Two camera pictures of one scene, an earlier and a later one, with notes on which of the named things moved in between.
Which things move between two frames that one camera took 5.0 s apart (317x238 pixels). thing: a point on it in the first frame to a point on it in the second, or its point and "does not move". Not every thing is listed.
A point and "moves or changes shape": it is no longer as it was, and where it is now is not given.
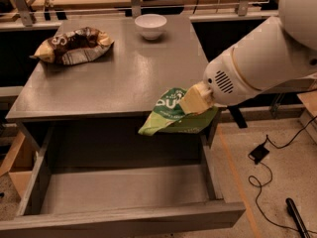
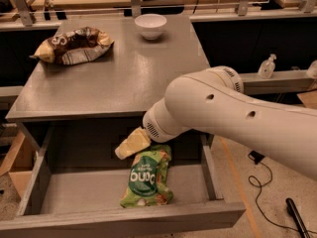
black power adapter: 258,154 does not move
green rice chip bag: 166,115 moves or changes shape
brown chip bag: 73,47 does not move
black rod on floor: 297,217 does not move
